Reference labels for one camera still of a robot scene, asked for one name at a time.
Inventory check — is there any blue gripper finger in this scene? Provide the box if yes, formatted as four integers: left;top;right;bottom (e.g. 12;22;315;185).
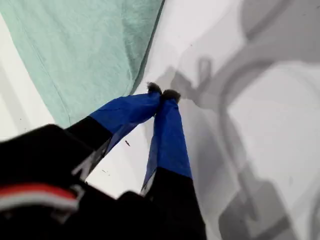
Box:
140;89;208;240
64;81;163;182

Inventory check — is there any pale green T-shirt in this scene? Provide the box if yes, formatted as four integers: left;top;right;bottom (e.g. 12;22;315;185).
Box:
0;0;166;128

